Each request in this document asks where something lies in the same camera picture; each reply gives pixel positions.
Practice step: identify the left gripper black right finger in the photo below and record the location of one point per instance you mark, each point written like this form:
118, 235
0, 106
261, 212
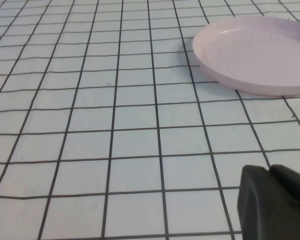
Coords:
297, 200

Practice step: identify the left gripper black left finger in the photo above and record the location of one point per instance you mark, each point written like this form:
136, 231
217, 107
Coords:
257, 205

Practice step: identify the pink round plate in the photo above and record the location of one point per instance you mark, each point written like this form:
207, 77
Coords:
252, 55

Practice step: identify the white black grid tablecloth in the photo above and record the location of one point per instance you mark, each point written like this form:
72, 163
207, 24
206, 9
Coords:
90, 125

